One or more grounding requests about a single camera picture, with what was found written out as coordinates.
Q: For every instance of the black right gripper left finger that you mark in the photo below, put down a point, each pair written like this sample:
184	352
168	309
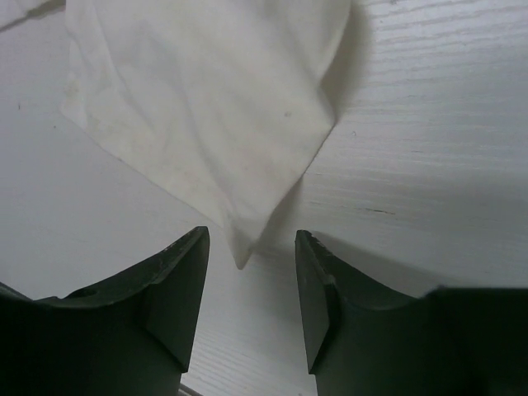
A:
130	334

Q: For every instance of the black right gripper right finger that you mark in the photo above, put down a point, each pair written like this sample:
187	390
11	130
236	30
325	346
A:
363	338

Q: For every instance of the white t-shirt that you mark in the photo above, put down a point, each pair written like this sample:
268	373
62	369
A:
219	103

